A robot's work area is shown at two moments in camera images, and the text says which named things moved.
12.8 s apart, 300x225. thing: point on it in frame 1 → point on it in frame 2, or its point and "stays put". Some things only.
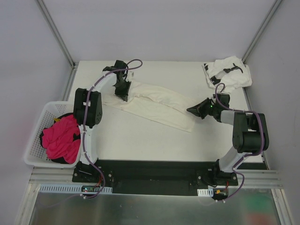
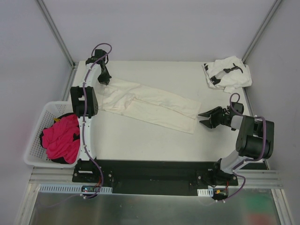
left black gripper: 122,86 → 103,71
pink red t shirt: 59,141 stays put
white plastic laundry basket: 35,155 stays put
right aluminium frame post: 264,26 stays put
